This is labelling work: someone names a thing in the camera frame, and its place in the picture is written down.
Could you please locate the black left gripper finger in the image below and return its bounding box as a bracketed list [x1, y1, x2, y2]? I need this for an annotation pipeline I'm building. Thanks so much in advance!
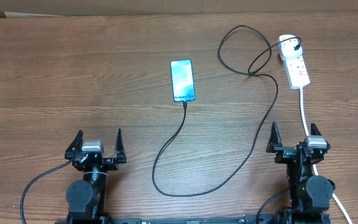
[65, 130, 83, 159]
[115, 129, 127, 164]

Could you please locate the black USB charging cable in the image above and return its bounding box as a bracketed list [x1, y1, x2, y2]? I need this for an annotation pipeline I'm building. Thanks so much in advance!
[151, 24, 303, 198]

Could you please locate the black Samsung Galaxy smartphone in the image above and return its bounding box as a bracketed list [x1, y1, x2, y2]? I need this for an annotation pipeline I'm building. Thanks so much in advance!
[170, 60, 196, 102]

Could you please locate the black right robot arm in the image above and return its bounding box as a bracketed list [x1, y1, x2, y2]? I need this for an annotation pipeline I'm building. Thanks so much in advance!
[266, 122, 336, 223]

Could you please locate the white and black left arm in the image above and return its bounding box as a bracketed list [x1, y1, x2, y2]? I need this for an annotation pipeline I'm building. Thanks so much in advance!
[65, 130, 127, 223]

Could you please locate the white power strip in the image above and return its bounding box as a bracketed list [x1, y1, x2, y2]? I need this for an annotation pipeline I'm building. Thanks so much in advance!
[283, 56, 310, 90]

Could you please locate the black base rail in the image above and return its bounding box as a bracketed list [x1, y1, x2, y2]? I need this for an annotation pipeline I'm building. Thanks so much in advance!
[55, 214, 331, 224]

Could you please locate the white power strip cord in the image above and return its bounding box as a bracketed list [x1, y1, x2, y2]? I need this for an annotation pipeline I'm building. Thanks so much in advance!
[299, 86, 354, 224]

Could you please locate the white USB wall charger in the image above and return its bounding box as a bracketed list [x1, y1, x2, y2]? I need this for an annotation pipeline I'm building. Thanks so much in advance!
[278, 34, 303, 61]

